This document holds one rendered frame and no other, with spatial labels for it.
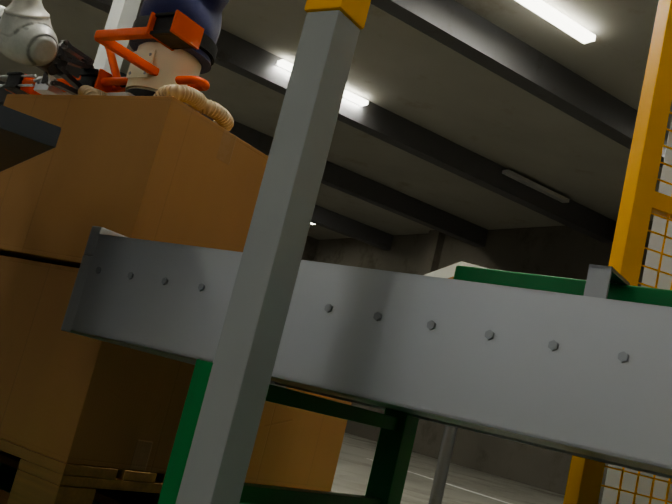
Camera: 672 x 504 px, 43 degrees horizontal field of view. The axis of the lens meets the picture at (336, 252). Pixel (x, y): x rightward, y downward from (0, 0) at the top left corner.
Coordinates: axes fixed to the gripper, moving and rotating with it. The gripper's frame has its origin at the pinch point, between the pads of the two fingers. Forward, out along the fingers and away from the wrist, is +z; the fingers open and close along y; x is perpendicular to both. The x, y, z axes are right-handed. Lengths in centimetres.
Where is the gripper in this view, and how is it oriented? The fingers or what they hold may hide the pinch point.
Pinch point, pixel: (95, 84)
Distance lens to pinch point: 253.4
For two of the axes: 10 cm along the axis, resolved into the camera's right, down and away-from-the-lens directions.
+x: 8.1, 0.9, -5.8
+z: 5.4, 2.8, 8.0
